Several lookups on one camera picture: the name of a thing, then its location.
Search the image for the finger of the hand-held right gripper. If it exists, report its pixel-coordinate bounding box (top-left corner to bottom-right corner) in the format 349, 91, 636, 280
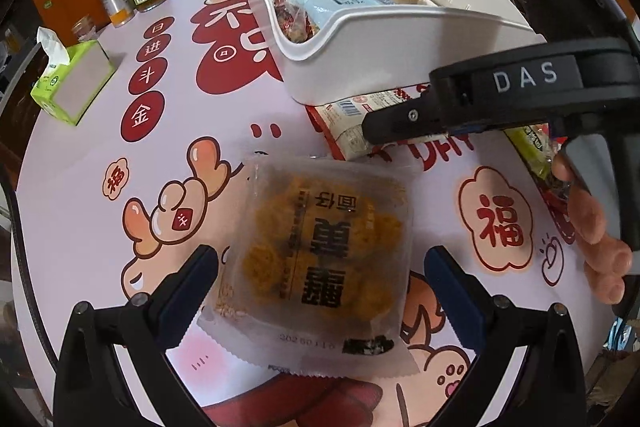
361, 94, 507, 146

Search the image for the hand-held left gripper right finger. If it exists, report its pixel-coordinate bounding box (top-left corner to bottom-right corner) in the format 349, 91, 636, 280
423, 245, 587, 427

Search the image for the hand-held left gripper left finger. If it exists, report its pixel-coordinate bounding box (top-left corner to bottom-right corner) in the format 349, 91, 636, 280
52, 244, 220, 427

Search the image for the cream cracker packet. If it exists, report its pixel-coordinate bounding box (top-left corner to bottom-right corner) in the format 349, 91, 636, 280
305, 89, 436, 160

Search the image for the small green snack packet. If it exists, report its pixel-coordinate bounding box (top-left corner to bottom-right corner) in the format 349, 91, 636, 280
502, 123, 558, 180

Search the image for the white plastic storage bin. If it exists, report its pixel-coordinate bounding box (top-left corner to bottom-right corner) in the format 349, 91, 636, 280
235, 0, 548, 105

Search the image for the dark sunflower seed packet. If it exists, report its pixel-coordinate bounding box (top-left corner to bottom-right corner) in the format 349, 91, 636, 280
532, 167, 576, 208

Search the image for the clear brown bread packet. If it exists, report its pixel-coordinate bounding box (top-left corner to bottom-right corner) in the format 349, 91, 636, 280
197, 154, 423, 378

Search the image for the large light blue packet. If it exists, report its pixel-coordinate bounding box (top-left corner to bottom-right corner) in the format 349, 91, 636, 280
285, 0, 396, 28

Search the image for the clear candy wrapper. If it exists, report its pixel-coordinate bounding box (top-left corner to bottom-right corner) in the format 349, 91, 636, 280
285, 7, 326, 42

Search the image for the red candy packet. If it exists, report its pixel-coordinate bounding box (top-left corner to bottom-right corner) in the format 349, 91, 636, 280
272, 0, 306, 22

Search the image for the person's right hand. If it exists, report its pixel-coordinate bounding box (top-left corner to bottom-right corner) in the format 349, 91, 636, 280
551, 153, 634, 306

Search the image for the green tissue box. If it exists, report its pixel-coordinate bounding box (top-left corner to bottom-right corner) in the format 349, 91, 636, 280
30, 27, 117, 126

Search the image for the small glass jar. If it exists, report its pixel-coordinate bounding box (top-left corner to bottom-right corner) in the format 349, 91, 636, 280
71, 16, 98, 44

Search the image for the small amber jar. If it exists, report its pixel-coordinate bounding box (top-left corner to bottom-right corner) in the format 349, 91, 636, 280
97, 0, 136, 28

